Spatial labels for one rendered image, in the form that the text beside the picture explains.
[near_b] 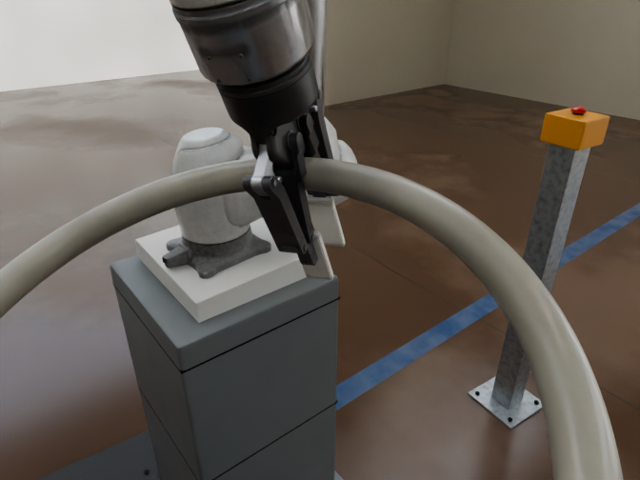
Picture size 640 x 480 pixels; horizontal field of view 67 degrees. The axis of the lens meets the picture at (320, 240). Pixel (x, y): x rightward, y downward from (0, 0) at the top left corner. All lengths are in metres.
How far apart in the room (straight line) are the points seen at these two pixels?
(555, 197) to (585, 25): 5.45
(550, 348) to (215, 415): 0.90
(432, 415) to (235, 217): 1.19
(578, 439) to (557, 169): 1.30
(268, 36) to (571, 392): 0.27
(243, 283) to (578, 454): 0.82
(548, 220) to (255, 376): 0.97
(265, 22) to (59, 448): 1.80
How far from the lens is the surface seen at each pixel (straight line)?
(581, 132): 1.47
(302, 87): 0.37
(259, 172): 0.38
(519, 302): 0.32
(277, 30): 0.34
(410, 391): 1.99
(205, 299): 0.99
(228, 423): 1.15
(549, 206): 1.58
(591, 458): 0.28
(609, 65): 6.82
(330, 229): 0.52
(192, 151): 0.99
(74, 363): 2.31
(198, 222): 1.03
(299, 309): 1.08
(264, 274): 1.04
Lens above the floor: 1.40
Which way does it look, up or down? 28 degrees down
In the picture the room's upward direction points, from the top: straight up
